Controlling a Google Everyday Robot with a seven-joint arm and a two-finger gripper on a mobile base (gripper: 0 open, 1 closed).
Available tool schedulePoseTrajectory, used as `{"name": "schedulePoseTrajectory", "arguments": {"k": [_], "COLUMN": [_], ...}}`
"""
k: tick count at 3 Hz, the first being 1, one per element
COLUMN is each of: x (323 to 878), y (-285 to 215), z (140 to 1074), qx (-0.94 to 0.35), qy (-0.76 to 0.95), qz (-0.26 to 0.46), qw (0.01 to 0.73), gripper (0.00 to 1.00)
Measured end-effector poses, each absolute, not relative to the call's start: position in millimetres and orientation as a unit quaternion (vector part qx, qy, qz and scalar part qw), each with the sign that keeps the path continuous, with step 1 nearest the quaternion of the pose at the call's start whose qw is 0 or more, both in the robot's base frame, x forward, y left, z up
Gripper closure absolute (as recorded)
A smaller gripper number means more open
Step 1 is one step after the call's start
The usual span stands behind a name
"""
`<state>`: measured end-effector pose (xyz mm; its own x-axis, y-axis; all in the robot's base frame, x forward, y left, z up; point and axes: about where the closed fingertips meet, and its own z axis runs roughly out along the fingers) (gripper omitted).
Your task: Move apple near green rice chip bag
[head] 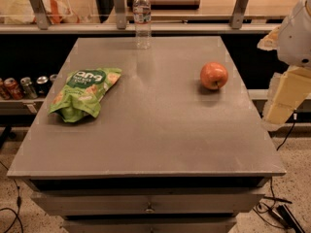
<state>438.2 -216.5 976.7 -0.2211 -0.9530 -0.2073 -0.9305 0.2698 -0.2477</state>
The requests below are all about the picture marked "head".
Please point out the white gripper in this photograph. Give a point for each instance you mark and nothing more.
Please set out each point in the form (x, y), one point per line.
(295, 39)

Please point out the red apple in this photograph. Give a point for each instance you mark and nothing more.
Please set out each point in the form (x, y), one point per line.
(213, 75)

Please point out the green rice chip bag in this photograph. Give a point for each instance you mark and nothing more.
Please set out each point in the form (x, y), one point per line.
(82, 93)

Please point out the orange white snack bag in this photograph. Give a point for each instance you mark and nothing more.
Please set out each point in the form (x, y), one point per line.
(21, 12)

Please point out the grey drawer cabinet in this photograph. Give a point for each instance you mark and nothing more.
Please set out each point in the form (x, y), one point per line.
(200, 156)

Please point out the black power strip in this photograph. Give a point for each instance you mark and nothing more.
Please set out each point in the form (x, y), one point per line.
(289, 218)

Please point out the clear plastic water bottle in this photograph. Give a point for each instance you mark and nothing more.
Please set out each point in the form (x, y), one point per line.
(142, 20)

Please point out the metal drawer knob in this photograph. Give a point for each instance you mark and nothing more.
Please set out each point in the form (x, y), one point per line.
(149, 209)

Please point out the dark soda can behind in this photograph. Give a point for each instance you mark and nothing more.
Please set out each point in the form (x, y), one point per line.
(53, 78)

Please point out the dark soda can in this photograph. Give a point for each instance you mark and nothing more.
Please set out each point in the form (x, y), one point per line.
(53, 78)
(43, 85)

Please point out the silver soda can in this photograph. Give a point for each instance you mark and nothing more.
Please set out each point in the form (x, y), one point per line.
(28, 88)

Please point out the red soda can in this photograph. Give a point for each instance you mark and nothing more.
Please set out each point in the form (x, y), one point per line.
(14, 88)

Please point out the orange soda can at edge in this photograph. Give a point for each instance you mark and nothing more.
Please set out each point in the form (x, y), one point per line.
(3, 91)

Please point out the right metal shelf bracket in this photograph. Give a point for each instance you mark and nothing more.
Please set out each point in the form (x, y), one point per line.
(238, 13)

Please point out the metal shelf bracket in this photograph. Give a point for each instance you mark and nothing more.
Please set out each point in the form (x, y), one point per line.
(40, 14)
(238, 13)
(120, 14)

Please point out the middle metal shelf bracket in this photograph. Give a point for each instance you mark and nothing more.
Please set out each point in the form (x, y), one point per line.
(120, 14)

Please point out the left metal shelf bracket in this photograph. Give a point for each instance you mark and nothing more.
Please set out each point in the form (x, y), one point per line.
(40, 14)

